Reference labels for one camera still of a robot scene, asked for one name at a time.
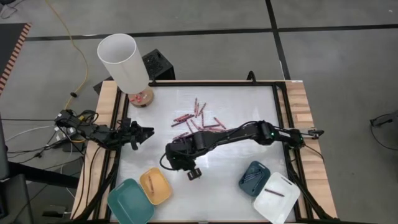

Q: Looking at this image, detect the yellow cable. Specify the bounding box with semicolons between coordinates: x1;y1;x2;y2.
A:
44;0;90;110

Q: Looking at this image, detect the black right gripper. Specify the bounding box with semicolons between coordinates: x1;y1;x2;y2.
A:
164;141;203;181

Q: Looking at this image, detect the yellow plastic tray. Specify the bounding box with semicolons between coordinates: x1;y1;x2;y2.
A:
139;167;172;206

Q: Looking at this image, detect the white shade table lamp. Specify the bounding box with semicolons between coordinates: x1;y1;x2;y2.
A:
96;33;155;109

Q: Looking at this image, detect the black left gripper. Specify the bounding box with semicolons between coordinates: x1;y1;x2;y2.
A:
114;117;155;151

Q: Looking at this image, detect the blue crayon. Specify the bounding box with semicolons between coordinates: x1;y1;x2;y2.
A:
251;177;264;191
244;170;264;180
244;174;262;184

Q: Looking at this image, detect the teal green plastic tray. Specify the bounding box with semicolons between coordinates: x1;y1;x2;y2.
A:
106;178;155;224

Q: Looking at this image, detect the black perforated box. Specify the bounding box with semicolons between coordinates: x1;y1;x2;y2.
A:
141;49;177;82

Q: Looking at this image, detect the white plastic tray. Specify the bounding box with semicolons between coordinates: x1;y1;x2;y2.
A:
252;171;301;224

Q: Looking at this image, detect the white cable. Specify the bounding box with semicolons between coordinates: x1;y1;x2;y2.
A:
4;125;56;142

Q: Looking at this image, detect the black mat striped edge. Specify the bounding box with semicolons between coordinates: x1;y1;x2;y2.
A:
0;22;32;96

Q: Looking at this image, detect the black power adapter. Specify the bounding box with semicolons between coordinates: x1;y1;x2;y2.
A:
60;141;86;153

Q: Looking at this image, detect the thin black cable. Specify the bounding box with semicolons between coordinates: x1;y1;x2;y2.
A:
0;118;57;123

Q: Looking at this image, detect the dark blue plastic tray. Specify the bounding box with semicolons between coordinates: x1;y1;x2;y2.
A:
238;160;271;198

